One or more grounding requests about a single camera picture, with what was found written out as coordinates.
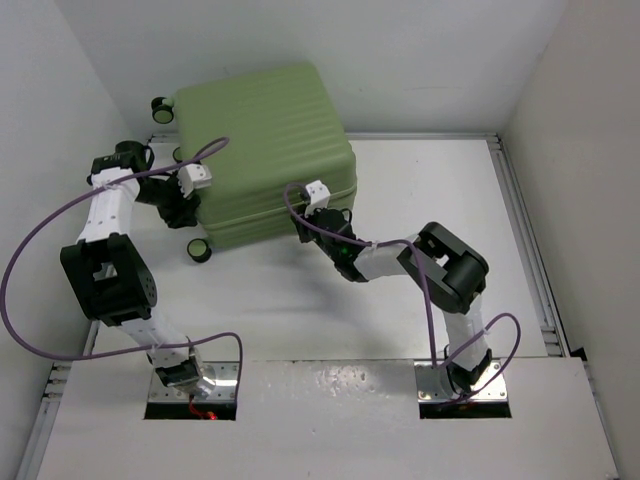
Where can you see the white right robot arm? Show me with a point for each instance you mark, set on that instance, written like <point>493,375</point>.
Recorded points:
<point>449,273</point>

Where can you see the green suitcase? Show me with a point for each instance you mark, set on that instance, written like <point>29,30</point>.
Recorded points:
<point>282,128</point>

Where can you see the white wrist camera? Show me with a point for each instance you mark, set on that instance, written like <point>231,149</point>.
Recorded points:
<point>192,177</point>
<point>318,196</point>

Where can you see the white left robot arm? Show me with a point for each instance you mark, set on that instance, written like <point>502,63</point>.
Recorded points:
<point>109,277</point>

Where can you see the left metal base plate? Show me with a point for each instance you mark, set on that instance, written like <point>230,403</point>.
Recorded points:
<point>218,386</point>

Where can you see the metal base plate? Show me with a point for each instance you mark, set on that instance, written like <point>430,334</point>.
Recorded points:
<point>218,386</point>
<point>435,386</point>

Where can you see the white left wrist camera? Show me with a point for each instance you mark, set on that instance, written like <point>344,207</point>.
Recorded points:
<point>192,177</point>

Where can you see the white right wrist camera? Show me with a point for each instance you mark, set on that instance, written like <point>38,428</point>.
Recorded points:
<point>318,196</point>

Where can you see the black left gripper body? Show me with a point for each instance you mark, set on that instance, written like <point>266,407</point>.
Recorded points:
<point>169,199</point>

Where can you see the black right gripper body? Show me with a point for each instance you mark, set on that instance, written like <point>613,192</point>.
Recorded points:
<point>330,249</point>

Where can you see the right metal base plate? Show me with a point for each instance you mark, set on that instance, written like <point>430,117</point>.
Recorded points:
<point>435,386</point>

